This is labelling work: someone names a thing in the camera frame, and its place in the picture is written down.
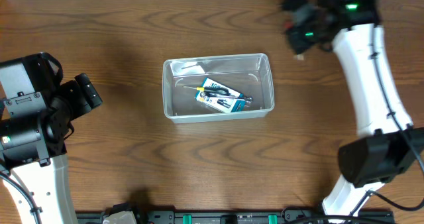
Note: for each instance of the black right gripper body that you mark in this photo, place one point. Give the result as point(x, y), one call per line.
point(303, 34)

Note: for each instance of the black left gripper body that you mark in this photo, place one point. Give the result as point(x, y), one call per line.
point(71, 101)

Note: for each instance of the red handled tool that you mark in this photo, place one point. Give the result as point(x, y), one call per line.
point(294, 38)

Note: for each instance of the silver ring wrench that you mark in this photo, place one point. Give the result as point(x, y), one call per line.
point(217, 96)

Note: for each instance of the black yellow screwdriver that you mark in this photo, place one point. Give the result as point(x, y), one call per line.
point(215, 90)

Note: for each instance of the blue white product box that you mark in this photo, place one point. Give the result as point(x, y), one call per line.
point(222, 105)

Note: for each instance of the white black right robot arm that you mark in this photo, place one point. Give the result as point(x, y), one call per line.
point(388, 142)

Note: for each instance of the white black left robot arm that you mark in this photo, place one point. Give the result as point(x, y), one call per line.
point(34, 162)

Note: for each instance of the clear plastic container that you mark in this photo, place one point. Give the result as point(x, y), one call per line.
point(249, 74)

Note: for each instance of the black mounting rail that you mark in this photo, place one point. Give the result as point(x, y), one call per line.
point(129, 213)

